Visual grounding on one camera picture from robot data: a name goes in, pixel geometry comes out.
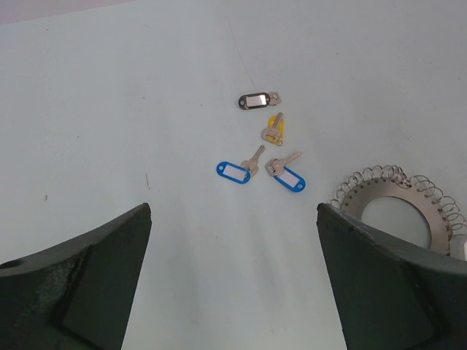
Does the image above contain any blue key tag right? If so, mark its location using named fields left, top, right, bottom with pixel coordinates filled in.
left=265, top=152, right=306, bottom=193

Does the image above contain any blue key tag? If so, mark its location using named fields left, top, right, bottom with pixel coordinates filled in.
left=216, top=145, right=266, bottom=184
left=265, top=152, right=306, bottom=193

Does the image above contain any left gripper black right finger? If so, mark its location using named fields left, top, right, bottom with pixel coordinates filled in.
left=317, top=203, right=466, bottom=349

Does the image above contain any black key tag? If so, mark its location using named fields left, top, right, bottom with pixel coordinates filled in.
left=238, top=92, right=282, bottom=110

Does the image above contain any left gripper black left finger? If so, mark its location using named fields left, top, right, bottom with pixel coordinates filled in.
left=1, top=203, right=152, bottom=349

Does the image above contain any blue key tag left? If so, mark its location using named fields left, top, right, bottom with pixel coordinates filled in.
left=216, top=145, right=266, bottom=184

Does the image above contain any brass key with tan tag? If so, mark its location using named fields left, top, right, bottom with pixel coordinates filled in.
left=261, top=112, right=285, bottom=147

